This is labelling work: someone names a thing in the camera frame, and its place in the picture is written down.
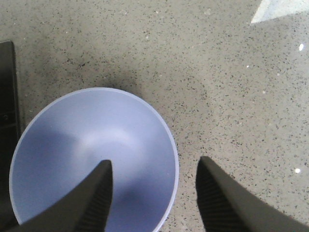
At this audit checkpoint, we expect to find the light blue bowl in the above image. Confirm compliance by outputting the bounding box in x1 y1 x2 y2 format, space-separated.
9 87 179 232

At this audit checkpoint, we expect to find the black glass cooktop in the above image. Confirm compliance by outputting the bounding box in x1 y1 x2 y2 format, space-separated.
0 41 21 232

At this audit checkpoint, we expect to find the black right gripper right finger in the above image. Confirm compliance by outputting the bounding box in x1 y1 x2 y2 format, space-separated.
196 156 309 232

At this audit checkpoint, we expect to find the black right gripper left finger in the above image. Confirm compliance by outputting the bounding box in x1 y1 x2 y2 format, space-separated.
9 160 113 232

